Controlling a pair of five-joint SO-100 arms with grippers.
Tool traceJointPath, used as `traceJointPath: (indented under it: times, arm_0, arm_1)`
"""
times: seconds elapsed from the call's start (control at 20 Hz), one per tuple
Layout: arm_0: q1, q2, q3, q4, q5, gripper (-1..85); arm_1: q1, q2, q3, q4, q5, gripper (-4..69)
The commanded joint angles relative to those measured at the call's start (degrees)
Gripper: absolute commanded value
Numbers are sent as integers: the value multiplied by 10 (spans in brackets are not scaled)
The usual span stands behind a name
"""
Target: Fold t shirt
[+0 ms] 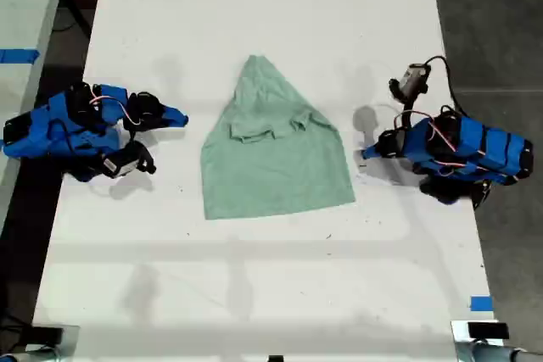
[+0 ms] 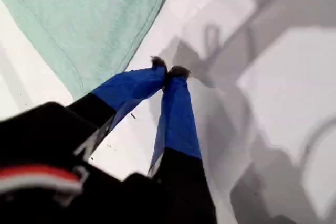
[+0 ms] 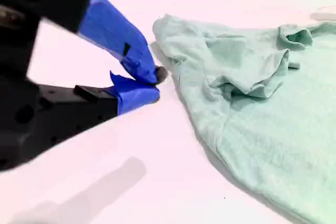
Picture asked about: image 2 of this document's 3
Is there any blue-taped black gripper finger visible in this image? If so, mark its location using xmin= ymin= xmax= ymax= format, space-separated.
xmin=147 ymin=65 xmax=218 ymax=224
xmin=65 ymin=56 xmax=169 ymax=133

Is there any pale green T-shirt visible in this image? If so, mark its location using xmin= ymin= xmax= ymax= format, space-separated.
xmin=0 ymin=0 xmax=173 ymax=102

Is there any red and white wire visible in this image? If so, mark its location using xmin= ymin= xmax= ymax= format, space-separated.
xmin=0 ymin=165 xmax=82 ymax=194

